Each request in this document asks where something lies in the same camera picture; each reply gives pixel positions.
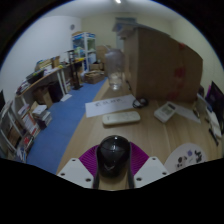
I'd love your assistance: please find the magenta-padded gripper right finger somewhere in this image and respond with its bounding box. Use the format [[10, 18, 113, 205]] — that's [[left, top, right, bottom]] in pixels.
[[127, 142, 170, 190]]

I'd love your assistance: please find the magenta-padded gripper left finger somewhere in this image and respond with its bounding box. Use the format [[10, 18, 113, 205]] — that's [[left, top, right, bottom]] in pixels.
[[56, 144, 101, 190]]

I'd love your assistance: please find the black computer mouse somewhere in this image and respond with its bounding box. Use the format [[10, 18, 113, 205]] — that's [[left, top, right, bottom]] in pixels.
[[95, 134, 132, 179]]

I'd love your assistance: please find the round white printed mouse pad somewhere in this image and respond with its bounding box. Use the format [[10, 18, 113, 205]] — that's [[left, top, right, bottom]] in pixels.
[[163, 142, 208, 174]]

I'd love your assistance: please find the white remote control with buttons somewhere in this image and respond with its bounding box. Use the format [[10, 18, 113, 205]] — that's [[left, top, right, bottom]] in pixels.
[[153, 101, 177, 124]]

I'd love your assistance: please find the stack of books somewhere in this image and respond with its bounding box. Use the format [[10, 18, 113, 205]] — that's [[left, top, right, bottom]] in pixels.
[[31, 104, 53, 130]]

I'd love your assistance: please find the white bookshelf with books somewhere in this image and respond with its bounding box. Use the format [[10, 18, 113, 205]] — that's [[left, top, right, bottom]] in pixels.
[[0, 99, 42, 164]]

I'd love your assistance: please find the long black pen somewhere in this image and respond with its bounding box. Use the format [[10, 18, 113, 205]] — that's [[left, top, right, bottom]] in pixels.
[[208, 128, 220, 147]]

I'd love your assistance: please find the open white book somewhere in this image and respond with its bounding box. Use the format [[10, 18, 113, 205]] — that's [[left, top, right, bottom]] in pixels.
[[196, 94, 223, 138]]

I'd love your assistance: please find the cardboard box under desk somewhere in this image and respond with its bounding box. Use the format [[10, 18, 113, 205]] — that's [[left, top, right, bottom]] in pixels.
[[33, 87, 53, 108]]

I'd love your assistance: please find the black box under desk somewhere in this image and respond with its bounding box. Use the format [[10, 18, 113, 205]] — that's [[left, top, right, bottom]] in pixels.
[[48, 81, 64, 103]]

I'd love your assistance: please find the open cardboard box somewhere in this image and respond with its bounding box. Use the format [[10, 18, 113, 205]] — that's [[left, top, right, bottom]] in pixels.
[[83, 69, 106, 85]]

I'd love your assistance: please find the black monitor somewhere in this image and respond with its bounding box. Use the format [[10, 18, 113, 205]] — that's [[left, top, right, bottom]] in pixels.
[[204, 80, 224, 126]]

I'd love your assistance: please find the wooden side desk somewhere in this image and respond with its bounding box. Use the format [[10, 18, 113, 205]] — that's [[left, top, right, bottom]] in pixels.
[[14, 58, 86, 108]]

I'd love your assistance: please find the black tiered stand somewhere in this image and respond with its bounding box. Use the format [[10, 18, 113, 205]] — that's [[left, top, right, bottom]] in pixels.
[[66, 49, 84, 91]]

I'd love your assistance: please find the large brown cardboard box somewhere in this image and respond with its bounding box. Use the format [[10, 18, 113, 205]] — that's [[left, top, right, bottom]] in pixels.
[[123, 27, 204, 104]]

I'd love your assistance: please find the clear plastic jar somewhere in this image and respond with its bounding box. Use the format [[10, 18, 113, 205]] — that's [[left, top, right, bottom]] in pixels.
[[104, 48, 126, 91]]

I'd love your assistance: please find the white shelf unit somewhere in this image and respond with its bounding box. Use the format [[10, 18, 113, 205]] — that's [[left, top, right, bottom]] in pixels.
[[71, 31, 98, 73]]

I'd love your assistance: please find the black coiled cable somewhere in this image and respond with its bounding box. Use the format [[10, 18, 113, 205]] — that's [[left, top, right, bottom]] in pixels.
[[132, 97, 149, 109]]

